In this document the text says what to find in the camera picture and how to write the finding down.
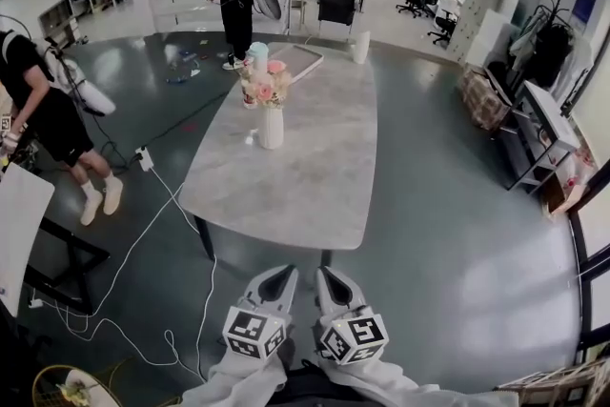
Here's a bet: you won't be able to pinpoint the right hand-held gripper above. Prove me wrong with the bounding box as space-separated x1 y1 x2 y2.
314 265 389 367

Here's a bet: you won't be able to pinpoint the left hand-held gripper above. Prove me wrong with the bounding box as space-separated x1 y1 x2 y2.
222 265 300 361

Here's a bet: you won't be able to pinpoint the white ribbed vase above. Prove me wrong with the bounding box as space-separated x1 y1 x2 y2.
256 104 286 151

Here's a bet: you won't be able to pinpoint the pink and white flowers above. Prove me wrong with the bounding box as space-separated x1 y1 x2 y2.
237 58 294 112

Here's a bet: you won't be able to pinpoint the black table leg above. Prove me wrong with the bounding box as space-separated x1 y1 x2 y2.
192 214 216 261

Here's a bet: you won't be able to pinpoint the person's dark torso clothing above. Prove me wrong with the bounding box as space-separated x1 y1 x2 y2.
278 359 344 407

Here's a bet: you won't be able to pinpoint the white power strip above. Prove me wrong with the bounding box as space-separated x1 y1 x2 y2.
133 146 156 173

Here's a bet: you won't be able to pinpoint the patterned paper cup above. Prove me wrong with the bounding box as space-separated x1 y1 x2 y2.
240 80 259 110

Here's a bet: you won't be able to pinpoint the white rectangular tray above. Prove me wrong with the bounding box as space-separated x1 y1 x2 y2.
268 43 325 85

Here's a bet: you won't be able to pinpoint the mint green jug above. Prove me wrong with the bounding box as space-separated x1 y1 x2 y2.
246 41 270 70

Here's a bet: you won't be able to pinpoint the stack of cardboard boxes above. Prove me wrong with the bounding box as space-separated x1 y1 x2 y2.
456 63 510 132

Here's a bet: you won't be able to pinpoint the wooden crate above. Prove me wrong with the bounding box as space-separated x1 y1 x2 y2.
494 356 610 407

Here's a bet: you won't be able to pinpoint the white paper roll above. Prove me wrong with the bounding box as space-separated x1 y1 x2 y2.
352 30 373 65

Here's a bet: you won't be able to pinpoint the white board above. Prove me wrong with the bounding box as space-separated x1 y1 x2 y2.
0 162 56 318

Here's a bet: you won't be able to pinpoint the white metal shelf rack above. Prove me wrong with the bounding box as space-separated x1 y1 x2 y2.
503 79 581 197

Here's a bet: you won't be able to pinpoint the white cylinder pack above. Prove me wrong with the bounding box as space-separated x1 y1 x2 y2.
45 51 117 117

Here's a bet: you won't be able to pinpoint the black visitor chair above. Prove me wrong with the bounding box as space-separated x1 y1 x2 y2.
315 0 358 38

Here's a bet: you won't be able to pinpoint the white locker cabinets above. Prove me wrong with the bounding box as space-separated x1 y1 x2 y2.
446 0 526 69

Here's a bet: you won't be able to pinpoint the coat rack with clothes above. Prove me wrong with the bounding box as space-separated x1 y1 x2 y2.
508 0 593 113

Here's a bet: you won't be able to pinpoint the white cable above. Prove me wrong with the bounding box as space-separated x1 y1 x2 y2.
29 164 219 385

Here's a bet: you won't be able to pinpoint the black floor cable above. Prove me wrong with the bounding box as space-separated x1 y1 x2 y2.
80 88 233 175

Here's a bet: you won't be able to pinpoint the black metal frame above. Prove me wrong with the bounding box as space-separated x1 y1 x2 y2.
22 215 112 316

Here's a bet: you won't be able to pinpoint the yellow wire basket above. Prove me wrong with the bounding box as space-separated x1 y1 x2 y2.
31 363 124 407

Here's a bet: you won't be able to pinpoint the blue wall poster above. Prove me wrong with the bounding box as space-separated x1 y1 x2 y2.
571 0 599 32

